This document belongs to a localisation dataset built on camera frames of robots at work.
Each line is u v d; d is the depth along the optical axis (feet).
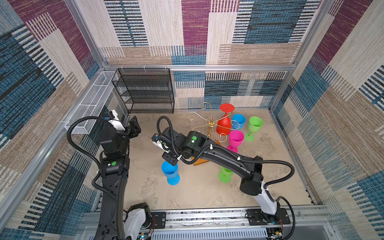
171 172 2.45
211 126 2.32
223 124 2.66
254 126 2.96
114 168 1.59
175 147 1.66
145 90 3.63
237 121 3.25
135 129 2.05
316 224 2.49
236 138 2.96
